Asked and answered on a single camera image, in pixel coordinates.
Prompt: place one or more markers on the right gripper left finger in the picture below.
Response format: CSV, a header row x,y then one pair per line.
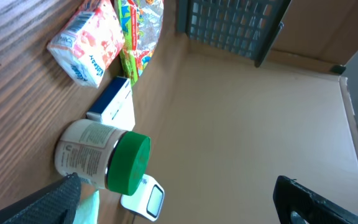
x,y
53,204

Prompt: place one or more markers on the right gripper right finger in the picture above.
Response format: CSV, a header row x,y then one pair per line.
x,y
295,203

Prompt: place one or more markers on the teal tissue pack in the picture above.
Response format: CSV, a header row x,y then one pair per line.
x,y
88,210

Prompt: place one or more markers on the green lid jar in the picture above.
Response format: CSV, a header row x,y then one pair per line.
x,y
103,156

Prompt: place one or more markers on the white blue carton box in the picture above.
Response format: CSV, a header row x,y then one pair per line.
x,y
114,107

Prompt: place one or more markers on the red white tissue pack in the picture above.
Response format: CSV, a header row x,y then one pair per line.
x,y
89,42

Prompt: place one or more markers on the Haribo gummy candy bag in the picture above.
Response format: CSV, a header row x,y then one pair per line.
x,y
141,23

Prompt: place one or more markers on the white barcode scanner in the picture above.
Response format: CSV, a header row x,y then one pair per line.
x,y
147,201

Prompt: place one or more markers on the grey plastic mesh basket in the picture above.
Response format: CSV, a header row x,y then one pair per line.
x,y
244,27

